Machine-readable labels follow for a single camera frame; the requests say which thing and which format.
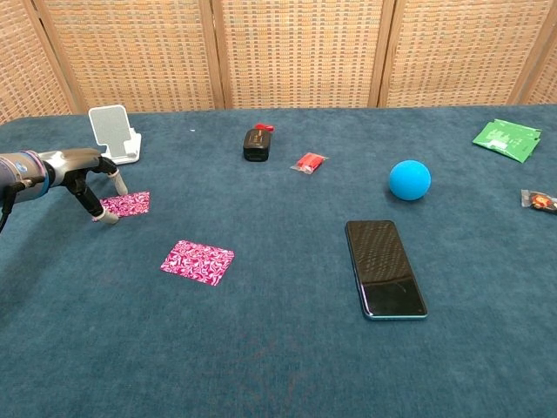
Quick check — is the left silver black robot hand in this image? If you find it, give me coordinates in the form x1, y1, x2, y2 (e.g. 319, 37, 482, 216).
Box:
45, 147, 129, 226

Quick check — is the white phone stand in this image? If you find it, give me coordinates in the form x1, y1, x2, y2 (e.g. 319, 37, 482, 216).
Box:
88, 104, 143, 166

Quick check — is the woven bamboo screen panel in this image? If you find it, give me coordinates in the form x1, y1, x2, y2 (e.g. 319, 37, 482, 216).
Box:
507, 0, 557, 106
21, 0, 225, 115
378, 0, 557, 109
0, 0, 86, 127
211, 0, 397, 110

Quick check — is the black bottle with red cap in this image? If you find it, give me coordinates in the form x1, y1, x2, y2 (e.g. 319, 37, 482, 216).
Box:
242, 123, 276, 163

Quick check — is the red snack packet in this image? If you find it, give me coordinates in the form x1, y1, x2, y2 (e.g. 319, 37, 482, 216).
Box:
290, 152, 330, 176

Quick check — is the blue felt table cover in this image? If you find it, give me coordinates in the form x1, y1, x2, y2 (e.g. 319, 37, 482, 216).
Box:
0, 103, 557, 418

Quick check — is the black smartphone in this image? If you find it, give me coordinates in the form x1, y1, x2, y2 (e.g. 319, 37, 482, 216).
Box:
345, 219, 429, 322

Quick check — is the blue ball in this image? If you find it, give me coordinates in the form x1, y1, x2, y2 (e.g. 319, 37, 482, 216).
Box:
388, 159, 433, 202

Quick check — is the green foil packet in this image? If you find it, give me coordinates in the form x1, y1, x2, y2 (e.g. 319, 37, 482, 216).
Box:
472, 118, 543, 164

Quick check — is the small dark candy packet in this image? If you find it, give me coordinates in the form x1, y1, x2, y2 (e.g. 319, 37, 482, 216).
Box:
520, 188, 557, 215

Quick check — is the thin black left wrist cable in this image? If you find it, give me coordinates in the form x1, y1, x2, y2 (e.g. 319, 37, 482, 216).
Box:
0, 177, 35, 234

